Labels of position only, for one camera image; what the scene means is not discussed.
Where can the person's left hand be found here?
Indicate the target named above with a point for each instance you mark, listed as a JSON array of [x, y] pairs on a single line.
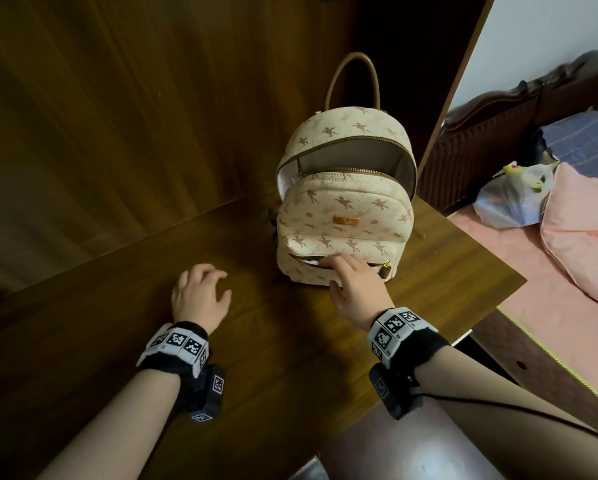
[[199, 299]]

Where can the person's right hand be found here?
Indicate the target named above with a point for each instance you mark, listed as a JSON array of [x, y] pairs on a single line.
[[361, 289]]

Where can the beige horse-print backpack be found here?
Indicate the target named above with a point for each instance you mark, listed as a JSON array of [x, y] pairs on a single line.
[[349, 204]]

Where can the person's left forearm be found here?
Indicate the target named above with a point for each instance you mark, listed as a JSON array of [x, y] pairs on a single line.
[[114, 429]]

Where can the person's right forearm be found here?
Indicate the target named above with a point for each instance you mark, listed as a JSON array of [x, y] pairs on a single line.
[[508, 429]]

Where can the white plastic bag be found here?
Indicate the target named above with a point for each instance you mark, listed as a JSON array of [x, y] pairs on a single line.
[[508, 204]]

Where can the dark wooden bed headboard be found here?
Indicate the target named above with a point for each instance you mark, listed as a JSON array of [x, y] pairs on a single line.
[[478, 144]]

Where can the pink quilt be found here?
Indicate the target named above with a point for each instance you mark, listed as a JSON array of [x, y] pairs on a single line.
[[583, 234]]

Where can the blue plaid pillow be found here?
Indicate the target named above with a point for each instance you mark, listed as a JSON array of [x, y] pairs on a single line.
[[583, 142]]

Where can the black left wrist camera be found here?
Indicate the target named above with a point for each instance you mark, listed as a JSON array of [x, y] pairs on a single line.
[[209, 394]]

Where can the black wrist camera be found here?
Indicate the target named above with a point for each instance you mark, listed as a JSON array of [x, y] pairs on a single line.
[[394, 394], [209, 394]]

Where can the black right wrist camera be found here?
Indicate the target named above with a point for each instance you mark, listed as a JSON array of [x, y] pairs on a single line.
[[394, 394]]

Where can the brown wooden bed rail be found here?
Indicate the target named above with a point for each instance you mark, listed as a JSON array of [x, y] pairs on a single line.
[[538, 369]]

